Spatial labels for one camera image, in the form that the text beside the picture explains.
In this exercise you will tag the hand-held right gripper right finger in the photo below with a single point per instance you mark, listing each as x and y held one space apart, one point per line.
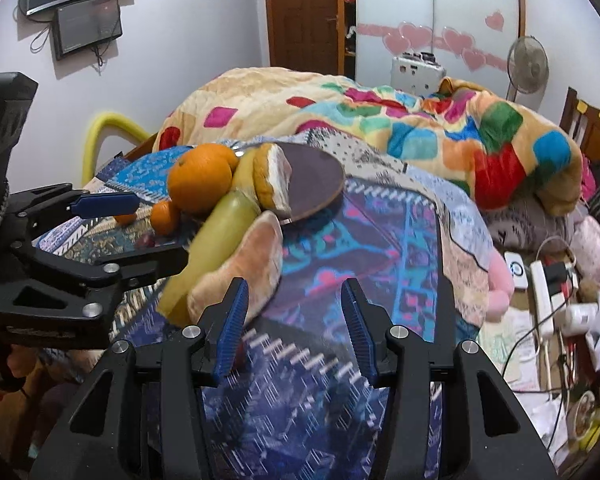
357 332

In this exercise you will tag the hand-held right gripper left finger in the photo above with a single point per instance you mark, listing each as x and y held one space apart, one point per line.
230 332

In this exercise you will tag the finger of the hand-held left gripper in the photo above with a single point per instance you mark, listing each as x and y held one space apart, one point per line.
105 204
145 262

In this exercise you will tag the small orange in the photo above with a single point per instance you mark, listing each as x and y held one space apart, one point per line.
164 218
125 219

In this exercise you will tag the long green-yellow banana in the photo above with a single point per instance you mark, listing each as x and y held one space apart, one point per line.
220 240

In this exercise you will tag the peach-coloured bun toy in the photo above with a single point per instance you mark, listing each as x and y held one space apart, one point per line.
260 260

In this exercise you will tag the large orange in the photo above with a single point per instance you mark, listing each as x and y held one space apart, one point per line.
200 180

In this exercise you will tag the dark brown round plate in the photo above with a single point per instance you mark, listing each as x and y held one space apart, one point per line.
315 180

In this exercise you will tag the dark purple plum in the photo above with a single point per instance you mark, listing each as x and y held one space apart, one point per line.
145 241

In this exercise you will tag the small red fruit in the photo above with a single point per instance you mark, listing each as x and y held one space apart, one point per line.
240 357

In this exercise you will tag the yellow foam tube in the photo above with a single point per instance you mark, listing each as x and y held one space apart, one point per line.
111 122

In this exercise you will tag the short yellow banana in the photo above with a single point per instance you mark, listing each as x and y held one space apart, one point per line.
244 172

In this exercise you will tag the pink plush toy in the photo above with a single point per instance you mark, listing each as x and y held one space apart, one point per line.
500 290

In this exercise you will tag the brown bread slice toy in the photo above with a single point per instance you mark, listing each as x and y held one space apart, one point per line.
270 180

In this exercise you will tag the white round charger device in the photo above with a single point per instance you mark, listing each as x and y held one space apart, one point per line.
517 269

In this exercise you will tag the white power strip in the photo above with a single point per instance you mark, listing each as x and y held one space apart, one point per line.
541 300

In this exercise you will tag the grey printed cloth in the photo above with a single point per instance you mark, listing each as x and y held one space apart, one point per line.
525 225

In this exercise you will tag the colourful checked blanket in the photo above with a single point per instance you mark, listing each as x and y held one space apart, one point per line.
380 125

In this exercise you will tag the pink quilted pillow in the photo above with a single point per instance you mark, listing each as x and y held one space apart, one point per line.
596 247

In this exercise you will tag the white box device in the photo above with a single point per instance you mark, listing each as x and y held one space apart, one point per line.
415 74

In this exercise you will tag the brown wooden door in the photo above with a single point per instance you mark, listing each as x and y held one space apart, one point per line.
305 15

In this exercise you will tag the wooden headboard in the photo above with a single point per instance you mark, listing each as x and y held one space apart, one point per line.
592 127

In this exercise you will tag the standing electric fan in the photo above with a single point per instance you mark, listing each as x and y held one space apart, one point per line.
528 65

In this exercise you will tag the white wardrobe with pink hearts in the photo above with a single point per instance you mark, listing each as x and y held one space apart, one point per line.
430 5

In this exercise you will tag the small black wall monitor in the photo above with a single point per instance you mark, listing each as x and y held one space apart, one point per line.
87 25

